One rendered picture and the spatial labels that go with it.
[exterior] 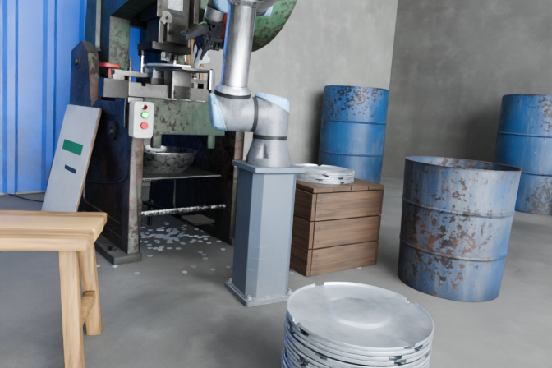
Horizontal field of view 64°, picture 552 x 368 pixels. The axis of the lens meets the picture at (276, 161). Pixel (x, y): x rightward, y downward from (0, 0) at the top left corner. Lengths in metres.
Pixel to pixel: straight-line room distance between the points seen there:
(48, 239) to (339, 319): 0.62
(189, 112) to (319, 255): 0.81
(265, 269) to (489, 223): 0.80
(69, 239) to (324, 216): 0.99
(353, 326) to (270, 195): 0.63
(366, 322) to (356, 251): 1.00
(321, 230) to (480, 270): 0.58
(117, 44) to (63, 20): 0.97
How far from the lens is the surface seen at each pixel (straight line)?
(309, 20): 4.32
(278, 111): 1.42
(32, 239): 1.07
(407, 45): 5.18
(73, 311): 1.12
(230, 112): 1.38
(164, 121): 1.88
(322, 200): 1.70
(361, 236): 1.89
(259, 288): 1.49
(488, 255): 1.76
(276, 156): 1.41
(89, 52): 2.30
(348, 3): 4.74
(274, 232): 1.45
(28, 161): 3.14
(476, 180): 1.66
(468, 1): 4.93
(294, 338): 0.91
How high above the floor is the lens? 0.63
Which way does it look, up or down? 7 degrees down
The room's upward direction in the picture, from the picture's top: 4 degrees clockwise
